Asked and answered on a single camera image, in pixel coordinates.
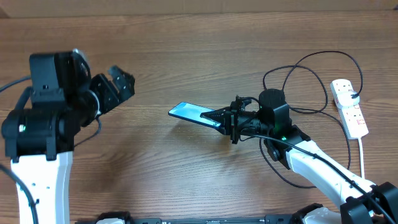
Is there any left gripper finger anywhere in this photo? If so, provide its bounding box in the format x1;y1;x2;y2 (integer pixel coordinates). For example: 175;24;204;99
121;74;135;101
108;65;130;91

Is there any blue Samsung smartphone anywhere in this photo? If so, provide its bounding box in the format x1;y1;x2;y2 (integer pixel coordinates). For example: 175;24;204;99
168;102;221;129

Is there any black charger cable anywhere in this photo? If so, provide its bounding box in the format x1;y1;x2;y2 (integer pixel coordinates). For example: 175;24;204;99
259;50;364;189

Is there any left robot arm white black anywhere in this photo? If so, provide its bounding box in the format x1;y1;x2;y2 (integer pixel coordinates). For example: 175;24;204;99
1;50;135;223

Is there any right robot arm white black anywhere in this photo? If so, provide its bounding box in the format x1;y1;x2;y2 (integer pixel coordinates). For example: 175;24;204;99
201;89;397;223

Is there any white charger adapter plug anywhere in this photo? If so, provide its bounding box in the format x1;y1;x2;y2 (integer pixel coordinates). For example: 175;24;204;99
333;91;360;109

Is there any white power strip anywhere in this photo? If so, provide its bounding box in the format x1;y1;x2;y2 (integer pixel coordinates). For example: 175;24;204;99
330;79;369;139

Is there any white power strip cord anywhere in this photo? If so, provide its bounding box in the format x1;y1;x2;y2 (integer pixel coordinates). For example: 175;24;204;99
357;138;366;183

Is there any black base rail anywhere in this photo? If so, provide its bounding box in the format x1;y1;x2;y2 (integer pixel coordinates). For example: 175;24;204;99
76;211;296;224

